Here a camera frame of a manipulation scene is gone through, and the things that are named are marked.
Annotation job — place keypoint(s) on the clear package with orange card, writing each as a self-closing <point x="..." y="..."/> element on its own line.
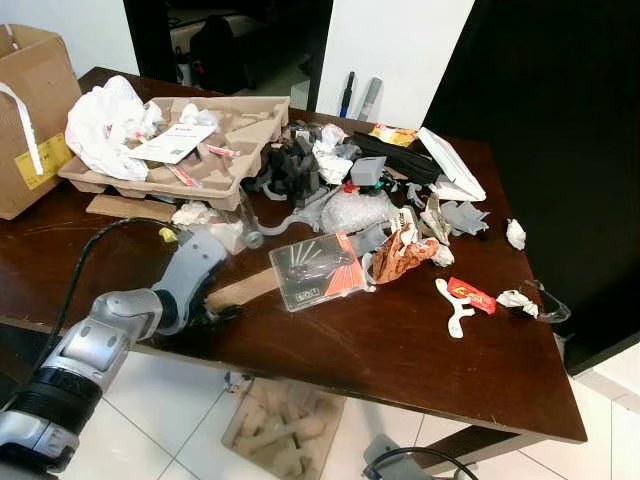
<point x="315" y="275"/>

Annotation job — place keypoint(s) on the brown cardboard strip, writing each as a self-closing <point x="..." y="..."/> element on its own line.
<point x="250" y="288"/>

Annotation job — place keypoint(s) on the small grey box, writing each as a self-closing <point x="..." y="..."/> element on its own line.
<point x="368" y="172"/>

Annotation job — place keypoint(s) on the grey curved plastic hook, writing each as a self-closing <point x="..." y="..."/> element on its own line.
<point x="290" y="222"/>

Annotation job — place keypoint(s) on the dark brown wooden table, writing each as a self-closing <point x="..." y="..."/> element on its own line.
<point x="380" y="370"/>

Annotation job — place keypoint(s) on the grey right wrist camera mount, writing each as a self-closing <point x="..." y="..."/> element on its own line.
<point x="385" y="460"/>

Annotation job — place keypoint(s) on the long black plastic item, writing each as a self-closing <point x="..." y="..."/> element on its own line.
<point x="395" y="158"/>

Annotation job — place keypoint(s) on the crumpled black plastic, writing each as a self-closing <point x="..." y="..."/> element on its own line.
<point x="293" y="170"/>

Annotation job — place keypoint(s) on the brown cardboard box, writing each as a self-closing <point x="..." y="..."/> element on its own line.
<point x="35" y="95"/>

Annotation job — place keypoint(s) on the crumpled white tissue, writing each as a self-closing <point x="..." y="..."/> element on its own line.
<point x="198" y="116"/>
<point x="332" y="160"/>

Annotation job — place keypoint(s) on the red snack wrapper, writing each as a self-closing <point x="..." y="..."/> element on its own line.
<point x="472" y="296"/>

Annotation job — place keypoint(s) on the white printed paper card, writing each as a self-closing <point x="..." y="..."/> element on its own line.
<point x="172" y="144"/>

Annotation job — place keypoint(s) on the white forked plastic part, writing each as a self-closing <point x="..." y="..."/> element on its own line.
<point x="455" y="315"/>

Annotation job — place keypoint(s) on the black backpack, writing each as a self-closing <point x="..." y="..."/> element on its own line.
<point x="220" y="55"/>

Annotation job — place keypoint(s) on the yellow snack wrapper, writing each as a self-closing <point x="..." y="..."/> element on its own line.
<point x="395" y="135"/>

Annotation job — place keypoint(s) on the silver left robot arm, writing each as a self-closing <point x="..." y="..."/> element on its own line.
<point x="90" y="345"/>

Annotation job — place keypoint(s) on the black marker pen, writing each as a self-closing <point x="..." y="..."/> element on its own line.
<point x="347" y="95"/>

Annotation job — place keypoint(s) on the grey jagged plastic part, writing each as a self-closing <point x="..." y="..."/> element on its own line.
<point x="465" y="218"/>

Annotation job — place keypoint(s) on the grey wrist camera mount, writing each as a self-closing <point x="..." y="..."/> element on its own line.
<point x="385" y="460"/>
<point x="195" y="265"/>

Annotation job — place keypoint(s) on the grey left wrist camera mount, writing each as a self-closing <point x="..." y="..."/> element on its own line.
<point x="195" y="265"/>

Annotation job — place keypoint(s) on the small crumpled white paper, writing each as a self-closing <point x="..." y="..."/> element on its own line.
<point x="516" y="235"/>
<point x="442" y="255"/>
<point x="516" y="302"/>

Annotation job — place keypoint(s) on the black cabinet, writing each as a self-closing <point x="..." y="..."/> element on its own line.
<point x="550" y="150"/>

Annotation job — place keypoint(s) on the clear bubble wrap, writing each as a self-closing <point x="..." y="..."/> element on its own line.
<point x="355" y="212"/>

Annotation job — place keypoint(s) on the beige moulded pulp tray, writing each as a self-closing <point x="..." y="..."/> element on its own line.
<point x="245" y="125"/>

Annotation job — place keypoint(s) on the flat white box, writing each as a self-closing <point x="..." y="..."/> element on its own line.
<point x="450" y="165"/>

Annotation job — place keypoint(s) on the grey marker pen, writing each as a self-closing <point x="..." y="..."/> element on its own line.
<point x="370" y="100"/>

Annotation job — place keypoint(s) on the white plastic bag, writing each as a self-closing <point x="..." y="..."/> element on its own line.
<point x="100" y="130"/>

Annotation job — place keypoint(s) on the clear plastic piece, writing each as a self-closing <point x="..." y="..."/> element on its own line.
<point x="555" y="305"/>

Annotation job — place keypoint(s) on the flat brown cardboard piece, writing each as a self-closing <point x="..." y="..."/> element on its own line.
<point x="125" y="207"/>

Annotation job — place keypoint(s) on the yellow bottle cap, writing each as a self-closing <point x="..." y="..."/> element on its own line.
<point x="167" y="235"/>

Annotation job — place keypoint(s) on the crumpled beige paper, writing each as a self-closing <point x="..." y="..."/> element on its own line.
<point x="435" y="220"/>

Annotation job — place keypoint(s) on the crumpled orange-brown wrapper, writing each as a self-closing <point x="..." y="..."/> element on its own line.
<point x="400" y="262"/>

